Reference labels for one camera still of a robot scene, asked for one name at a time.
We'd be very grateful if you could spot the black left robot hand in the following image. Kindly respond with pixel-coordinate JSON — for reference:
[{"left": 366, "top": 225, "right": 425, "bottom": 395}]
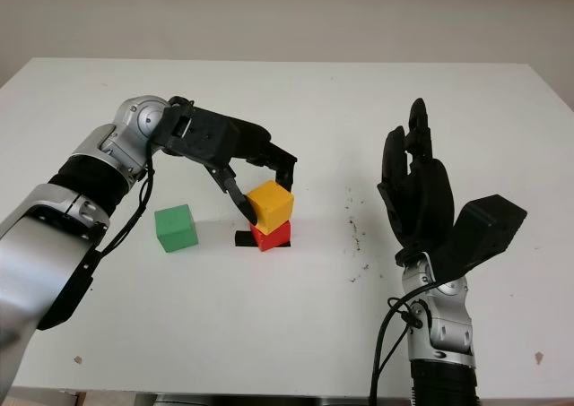
[{"left": 204, "top": 118, "right": 299, "bottom": 228}]

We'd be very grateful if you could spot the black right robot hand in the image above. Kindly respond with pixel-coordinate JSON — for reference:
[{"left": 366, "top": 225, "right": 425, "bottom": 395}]
[{"left": 377, "top": 97, "right": 457, "bottom": 263}]

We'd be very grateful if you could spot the yellow wooden block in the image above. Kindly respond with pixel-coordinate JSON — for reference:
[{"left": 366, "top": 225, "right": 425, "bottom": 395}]
[{"left": 245, "top": 180, "right": 295, "bottom": 236}]

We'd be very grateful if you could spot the red wooden block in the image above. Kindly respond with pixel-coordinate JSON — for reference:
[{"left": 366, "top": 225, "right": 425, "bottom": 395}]
[{"left": 248, "top": 220, "right": 292, "bottom": 252}]

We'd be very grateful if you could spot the green wooden block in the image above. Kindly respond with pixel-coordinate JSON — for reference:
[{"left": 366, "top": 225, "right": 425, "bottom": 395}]
[{"left": 153, "top": 203, "right": 199, "bottom": 254}]

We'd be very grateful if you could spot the black tape strip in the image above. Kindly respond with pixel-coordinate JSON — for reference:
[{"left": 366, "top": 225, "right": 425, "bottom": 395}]
[{"left": 234, "top": 230, "right": 293, "bottom": 248}]

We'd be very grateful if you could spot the grey robot torso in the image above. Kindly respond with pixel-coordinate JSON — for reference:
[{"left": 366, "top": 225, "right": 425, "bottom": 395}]
[{"left": 154, "top": 392, "right": 413, "bottom": 406}]

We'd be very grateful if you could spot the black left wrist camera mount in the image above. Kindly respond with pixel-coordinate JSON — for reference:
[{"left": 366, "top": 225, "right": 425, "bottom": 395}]
[{"left": 150, "top": 95, "right": 241, "bottom": 168}]

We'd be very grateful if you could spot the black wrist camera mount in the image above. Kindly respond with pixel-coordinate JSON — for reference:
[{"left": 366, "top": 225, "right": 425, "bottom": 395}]
[
  {"left": 150, "top": 95, "right": 241, "bottom": 168},
  {"left": 432, "top": 194, "right": 528, "bottom": 284}
]

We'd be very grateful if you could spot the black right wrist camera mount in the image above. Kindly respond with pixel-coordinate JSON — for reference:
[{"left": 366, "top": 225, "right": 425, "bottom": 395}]
[{"left": 432, "top": 194, "right": 528, "bottom": 284}]

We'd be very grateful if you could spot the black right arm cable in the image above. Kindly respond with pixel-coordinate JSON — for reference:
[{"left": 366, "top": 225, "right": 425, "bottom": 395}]
[{"left": 368, "top": 280, "right": 439, "bottom": 406}]

